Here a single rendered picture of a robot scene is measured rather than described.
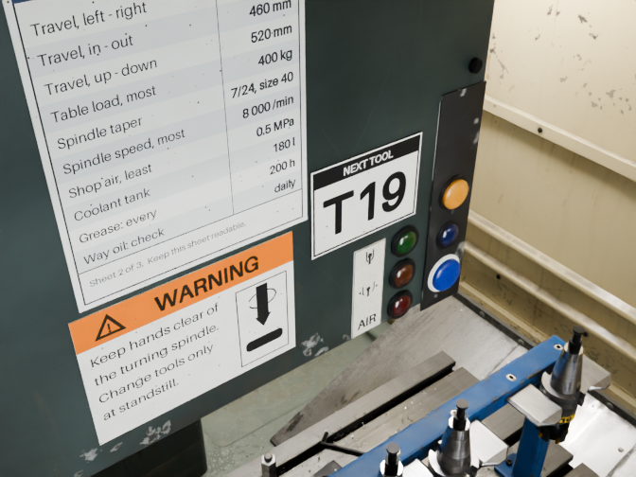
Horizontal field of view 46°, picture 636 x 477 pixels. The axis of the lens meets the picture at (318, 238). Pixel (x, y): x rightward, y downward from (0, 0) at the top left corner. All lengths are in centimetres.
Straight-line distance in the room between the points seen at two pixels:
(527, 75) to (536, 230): 32
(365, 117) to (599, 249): 104
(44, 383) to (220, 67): 21
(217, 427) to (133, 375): 140
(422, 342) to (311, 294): 125
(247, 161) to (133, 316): 12
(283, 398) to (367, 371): 26
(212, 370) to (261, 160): 16
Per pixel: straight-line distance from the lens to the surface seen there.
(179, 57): 40
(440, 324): 180
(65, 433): 50
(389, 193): 54
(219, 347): 52
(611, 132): 139
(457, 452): 97
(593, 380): 117
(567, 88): 142
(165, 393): 52
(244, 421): 189
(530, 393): 112
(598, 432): 163
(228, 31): 42
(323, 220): 51
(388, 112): 51
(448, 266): 63
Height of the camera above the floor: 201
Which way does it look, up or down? 35 degrees down
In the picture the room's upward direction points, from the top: straight up
